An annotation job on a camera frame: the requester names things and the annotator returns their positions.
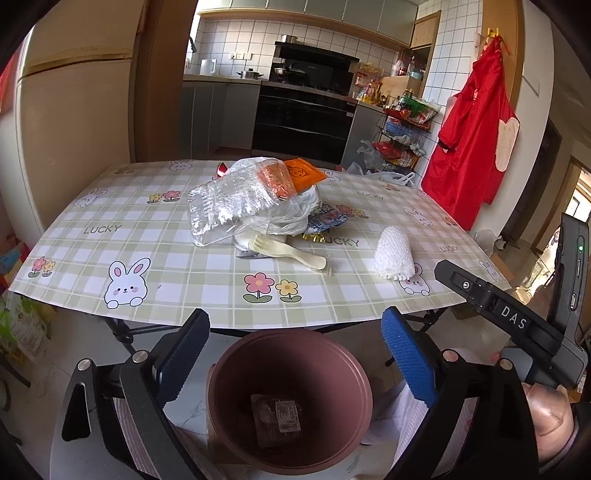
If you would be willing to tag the brown plastic trash bin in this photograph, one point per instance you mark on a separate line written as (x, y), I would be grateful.
(321, 375)

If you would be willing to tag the white foam net sleeve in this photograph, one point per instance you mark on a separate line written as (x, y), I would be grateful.
(393, 256)

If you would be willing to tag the dark wrapper in bin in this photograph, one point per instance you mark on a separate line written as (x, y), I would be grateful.
(277, 421)

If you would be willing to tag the checkered bunny tablecloth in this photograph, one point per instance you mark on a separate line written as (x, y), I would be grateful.
(123, 249)

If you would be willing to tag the person's right hand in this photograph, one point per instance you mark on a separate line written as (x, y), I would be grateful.
(552, 418)

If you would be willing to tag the gold foil wrapper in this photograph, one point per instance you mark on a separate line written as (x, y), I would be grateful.
(316, 237)

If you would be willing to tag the white plastic bag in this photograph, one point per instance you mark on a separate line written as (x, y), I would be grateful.
(295, 207)
(391, 177)

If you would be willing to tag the crushed red soda can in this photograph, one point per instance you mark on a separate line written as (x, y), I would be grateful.
(221, 170)

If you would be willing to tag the grey kitchen base cabinets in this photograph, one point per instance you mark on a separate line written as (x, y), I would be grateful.
(216, 117)

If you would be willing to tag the wire storage rack with snacks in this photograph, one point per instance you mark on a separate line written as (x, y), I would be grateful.
(401, 136)

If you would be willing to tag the clear plastic clamshell container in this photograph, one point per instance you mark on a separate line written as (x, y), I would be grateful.
(208, 213)

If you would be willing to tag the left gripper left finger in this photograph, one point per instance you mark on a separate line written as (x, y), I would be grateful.
(113, 412)

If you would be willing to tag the red hanging apron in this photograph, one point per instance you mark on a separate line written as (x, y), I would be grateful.
(475, 142)

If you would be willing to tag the white electric kettle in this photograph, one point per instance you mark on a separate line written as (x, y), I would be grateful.
(208, 67)

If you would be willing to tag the blue snack wrapper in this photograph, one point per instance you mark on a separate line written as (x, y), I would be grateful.
(324, 218)

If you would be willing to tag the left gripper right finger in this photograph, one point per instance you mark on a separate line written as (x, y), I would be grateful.
(500, 443)

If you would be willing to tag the steel cooking pot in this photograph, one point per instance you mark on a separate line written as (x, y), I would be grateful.
(249, 74)

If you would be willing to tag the orange snack packet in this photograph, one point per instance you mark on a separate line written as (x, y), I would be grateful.
(303, 174)

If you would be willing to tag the cream plastic spork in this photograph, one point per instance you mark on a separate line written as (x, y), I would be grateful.
(276, 249)

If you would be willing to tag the white plastic bag on floor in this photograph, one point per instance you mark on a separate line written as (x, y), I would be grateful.
(391, 177)

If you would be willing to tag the black stove oven unit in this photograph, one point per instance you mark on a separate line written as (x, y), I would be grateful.
(305, 108)

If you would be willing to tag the beige refrigerator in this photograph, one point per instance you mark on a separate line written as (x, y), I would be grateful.
(65, 110)

